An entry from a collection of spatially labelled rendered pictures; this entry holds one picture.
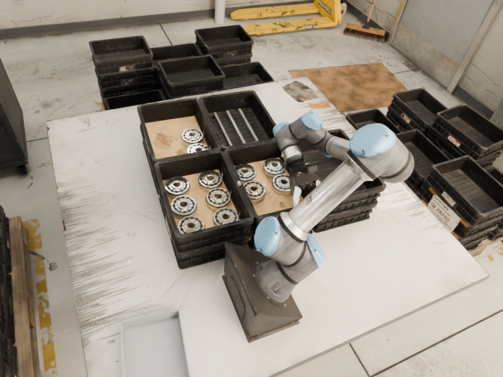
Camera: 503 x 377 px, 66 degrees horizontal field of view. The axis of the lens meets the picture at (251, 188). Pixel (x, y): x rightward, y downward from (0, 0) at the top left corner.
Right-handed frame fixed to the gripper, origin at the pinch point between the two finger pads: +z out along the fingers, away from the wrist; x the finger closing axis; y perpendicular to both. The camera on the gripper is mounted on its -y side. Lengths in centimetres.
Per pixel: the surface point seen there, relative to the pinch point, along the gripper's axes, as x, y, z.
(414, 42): -254, 181, -177
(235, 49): -37, 117, -162
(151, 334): 68, 17, 23
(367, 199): -30.5, 17.3, 0.5
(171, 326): 61, 18, 22
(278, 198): 4.8, 23.5, -12.6
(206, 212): 35.7, 21.7, -15.2
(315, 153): -24, 34, -31
